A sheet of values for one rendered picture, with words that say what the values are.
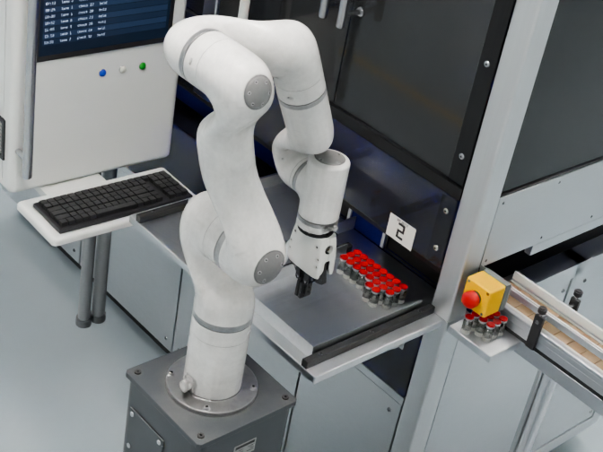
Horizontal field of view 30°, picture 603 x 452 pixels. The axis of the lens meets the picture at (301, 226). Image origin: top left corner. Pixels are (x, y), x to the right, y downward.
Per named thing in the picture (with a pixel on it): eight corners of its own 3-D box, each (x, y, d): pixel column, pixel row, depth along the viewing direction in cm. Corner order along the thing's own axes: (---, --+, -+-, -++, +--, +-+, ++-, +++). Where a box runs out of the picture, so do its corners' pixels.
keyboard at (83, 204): (164, 174, 310) (165, 167, 309) (193, 199, 302) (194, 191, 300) (32, 206, 286) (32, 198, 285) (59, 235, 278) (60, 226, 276)
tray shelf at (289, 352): (275, 178, 307) (276, 171, 306) (463, 316, 266) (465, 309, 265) (128, 221, 277) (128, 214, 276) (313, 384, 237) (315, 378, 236)
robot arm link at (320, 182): (286, 205, 226) (317, 229, 221) (297, 149, 219) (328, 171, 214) (317, 196, 232) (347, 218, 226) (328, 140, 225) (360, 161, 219)
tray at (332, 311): (344, 255, 277) (346, 243, 275) (418, 312, 262) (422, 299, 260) (236, 295, 256) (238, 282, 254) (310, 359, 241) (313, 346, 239)
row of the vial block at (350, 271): (341, 268, 271) (344, 253, 269) (392, 308, 261) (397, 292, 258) (334, 271, 270) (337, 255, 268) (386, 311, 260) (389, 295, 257)
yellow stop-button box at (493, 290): (480, 292, 258) (487, 266, 255) (503, 309, 254) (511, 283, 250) (458, 302, 254) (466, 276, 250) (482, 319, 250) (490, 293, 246)
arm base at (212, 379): (202, 429, 220) (213, 356, 210) (147, 374, 231) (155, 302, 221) (275, 395, 232) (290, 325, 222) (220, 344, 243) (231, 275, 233)
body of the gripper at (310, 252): (346, 230, 227) (336, 274, 233) (314, 205, 233) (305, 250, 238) (319, 239, 222) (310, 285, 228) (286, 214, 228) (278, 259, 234)
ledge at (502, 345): (485, 313, 269) (487, 307, 268) (527, 343, 261) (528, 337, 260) (447, 331, 260) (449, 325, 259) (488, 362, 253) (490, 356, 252)
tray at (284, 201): (288, 180, 303) (291, 169, 301) (353, 228, 288) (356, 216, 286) (187, 211, 282) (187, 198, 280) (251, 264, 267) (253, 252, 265)
